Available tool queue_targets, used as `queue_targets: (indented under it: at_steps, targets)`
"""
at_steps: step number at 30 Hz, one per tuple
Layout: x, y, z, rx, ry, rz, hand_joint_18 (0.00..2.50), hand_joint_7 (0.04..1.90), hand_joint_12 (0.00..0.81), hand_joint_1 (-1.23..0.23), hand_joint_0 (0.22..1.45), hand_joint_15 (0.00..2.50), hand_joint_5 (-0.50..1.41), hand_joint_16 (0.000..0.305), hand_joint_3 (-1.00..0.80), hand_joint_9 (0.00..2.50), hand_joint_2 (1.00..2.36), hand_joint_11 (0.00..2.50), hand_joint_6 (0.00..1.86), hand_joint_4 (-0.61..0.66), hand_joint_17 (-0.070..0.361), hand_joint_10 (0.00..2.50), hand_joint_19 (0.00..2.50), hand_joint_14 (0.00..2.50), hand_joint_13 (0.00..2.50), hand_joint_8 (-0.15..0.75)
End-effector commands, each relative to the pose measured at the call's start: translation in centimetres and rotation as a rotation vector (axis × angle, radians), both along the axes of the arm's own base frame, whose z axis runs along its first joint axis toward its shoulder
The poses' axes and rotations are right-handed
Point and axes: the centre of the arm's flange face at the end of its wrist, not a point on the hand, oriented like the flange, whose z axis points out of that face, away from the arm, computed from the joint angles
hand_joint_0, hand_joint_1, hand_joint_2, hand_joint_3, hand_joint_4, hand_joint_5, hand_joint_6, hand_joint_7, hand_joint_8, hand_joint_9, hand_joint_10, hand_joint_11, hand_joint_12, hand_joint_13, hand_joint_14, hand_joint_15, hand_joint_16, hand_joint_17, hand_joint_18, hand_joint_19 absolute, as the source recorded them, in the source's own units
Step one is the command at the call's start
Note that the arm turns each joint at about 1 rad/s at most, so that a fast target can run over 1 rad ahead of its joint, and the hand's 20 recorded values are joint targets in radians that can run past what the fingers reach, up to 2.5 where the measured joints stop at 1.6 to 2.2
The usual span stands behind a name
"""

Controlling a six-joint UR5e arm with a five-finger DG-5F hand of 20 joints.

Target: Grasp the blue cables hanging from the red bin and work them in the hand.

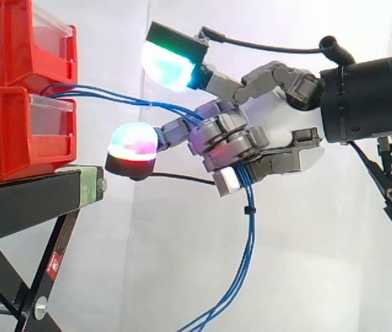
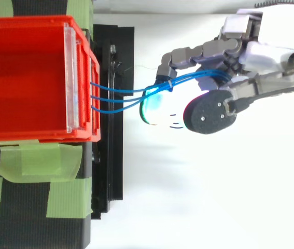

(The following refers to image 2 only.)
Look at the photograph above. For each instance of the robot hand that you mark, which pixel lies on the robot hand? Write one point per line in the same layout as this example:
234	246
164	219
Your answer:
266	57

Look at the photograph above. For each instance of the red bin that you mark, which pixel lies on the red bin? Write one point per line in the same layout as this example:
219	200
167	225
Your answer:
32	77

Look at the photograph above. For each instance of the black stand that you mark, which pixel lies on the black stand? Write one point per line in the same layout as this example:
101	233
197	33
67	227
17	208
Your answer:
58	181

